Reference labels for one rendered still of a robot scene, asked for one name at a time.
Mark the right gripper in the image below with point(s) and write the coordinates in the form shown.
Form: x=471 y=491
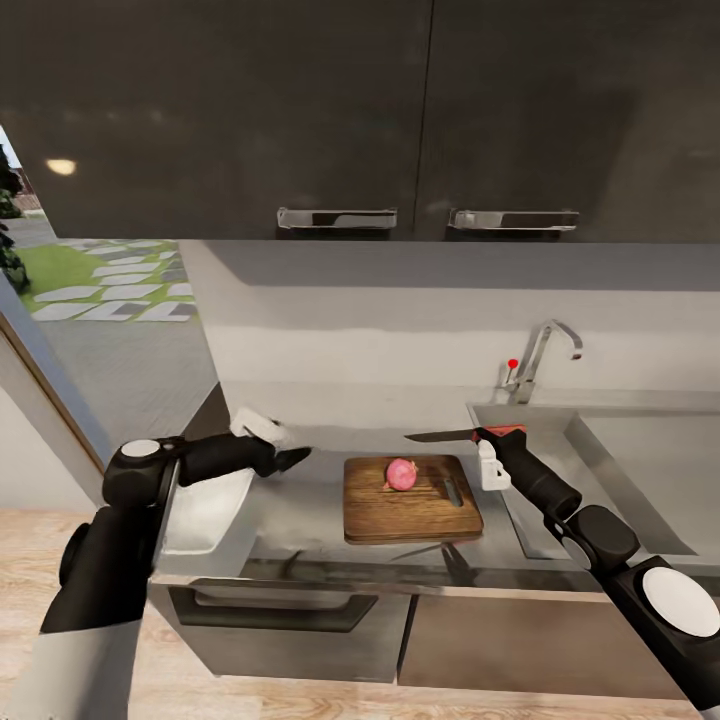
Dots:
x=524 y=468

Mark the parer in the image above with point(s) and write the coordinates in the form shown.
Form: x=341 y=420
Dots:
x=462 y=435

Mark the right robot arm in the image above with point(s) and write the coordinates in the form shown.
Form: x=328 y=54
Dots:
x=673 y=614

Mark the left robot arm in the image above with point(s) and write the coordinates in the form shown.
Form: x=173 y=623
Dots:
x=82 y=662

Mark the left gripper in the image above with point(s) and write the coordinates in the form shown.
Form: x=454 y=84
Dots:
x=235 y=454

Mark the bowl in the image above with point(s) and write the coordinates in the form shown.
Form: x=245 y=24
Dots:
x=203 y=513

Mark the vidalia onion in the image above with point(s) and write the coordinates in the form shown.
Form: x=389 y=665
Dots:
x=401 y=475

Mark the cutting board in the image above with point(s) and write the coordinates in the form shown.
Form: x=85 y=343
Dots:
x=372 y=512

